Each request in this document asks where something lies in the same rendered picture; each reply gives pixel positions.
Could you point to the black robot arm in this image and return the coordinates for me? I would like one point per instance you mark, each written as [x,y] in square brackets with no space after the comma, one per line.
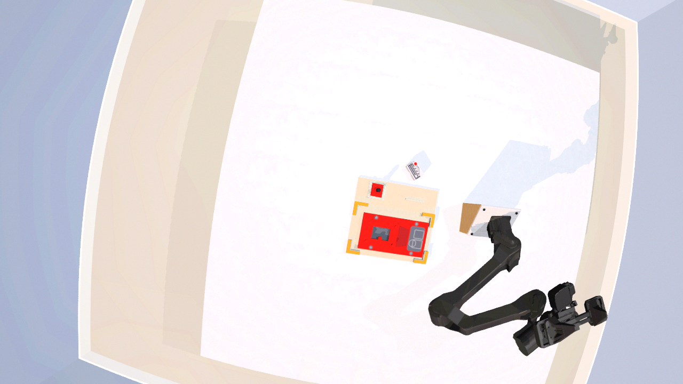
[445,309]

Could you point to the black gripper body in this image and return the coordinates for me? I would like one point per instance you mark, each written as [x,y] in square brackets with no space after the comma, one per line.
[569,316]

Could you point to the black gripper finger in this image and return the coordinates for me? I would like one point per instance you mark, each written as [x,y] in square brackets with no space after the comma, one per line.
[557,331]
[598,314]

